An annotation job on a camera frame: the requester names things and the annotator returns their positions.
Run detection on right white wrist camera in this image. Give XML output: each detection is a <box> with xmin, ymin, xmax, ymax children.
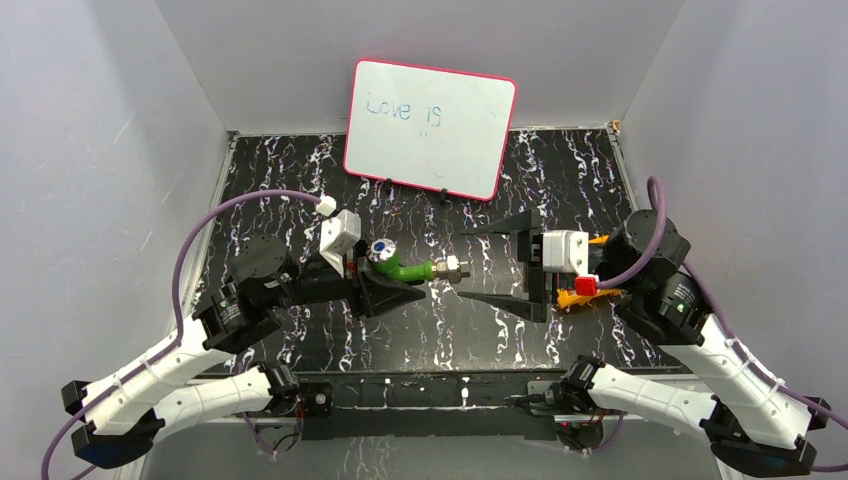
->
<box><xmin>541</xmin><ymin>230</ymin><xmax>599</xmax><ymax>296</ymax></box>

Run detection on pink framed whiteboard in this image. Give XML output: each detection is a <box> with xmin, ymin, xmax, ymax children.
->
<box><xmin>343</xmin><ymin>58</ymin><xmax>518</xmax><ymax>201</ymax></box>

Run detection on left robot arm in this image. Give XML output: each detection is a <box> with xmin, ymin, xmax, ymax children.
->
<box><xmin>61</xmin><ymin>235</ymin><xmax>458</xmax><ymax>469</ymax></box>

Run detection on green water faucet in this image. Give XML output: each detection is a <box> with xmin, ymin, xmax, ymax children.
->
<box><xmin>366</xmin><ymin>238</ymin><xmax>435</xmax><ymax>285</ymax></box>

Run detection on orange parts bin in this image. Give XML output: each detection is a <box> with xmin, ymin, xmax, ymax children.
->
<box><xmin>543</xmin><ymin>230</ymin><xmax>621</xmax><ymax>310</ymax></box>

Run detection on silver hex nut fitting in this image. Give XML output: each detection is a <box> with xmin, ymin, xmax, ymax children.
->
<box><xmin>432</xmin><ymin>255</ymin><xmax>471</xmax><ymax>284</ymax></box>

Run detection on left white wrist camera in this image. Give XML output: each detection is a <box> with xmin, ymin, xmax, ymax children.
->
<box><xmin>319</xmin><ymin>209</ymin><xmax>361</xmax><ymax>277</ymax></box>

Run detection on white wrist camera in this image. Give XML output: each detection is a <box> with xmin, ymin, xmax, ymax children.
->
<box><xmin>319</xmin><ymin>209</ymin><xmax>361</xmax><ymax>277</ymax></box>
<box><xmin>541</xmin><ymin>230</ymin><xmax>599</xmax><ymax>296</ymax></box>

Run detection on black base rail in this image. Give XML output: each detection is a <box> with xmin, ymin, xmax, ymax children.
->
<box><xmin>297</xmin><ymin>369</ymin><xmax>563</xmax><ymax>441</ymax></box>

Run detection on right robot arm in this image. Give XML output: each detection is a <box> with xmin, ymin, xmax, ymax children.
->
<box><xmin>476</xmin><ymin>210</ymin><xmax>827</xmax><ymax>478</ymax></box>

